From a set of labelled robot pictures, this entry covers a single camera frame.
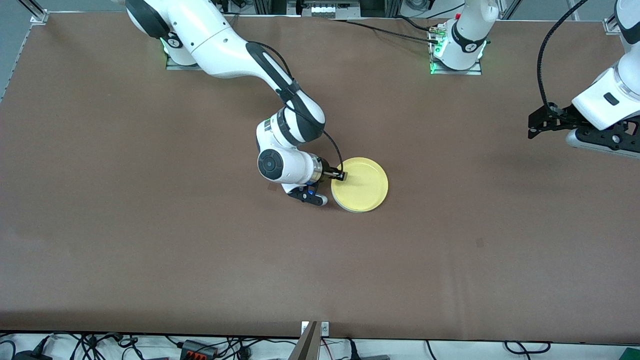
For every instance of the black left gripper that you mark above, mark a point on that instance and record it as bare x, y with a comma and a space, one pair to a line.
561, 119

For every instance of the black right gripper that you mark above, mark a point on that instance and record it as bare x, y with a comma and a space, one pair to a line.
328, 173

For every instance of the yellow plate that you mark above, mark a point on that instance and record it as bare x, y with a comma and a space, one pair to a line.
362, 185

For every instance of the light green plate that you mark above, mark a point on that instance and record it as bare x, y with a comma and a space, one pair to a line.
360, 212

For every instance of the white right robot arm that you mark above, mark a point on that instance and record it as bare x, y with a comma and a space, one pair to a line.
215, 45

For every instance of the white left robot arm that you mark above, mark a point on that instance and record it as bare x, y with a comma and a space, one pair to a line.
467, 35

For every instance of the black box with orange connectors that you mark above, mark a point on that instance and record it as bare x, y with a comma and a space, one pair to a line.
199, 348

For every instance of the green object at table edge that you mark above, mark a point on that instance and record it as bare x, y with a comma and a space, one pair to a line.
631, 354

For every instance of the black power adapter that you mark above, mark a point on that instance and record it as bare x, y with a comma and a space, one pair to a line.
31, 355

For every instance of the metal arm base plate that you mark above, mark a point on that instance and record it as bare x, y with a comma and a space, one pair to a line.
477, 70
175, 66

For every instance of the aluminium table corner bracket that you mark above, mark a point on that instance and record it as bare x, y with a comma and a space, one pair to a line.
39, 17
611, 26

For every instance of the white post bracket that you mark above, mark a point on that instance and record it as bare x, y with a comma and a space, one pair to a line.
325, 328

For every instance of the grey camera stand post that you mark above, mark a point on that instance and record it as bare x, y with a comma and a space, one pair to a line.
305, 345

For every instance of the aluminium frame rack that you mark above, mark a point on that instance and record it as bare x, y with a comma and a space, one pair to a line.
380, 7

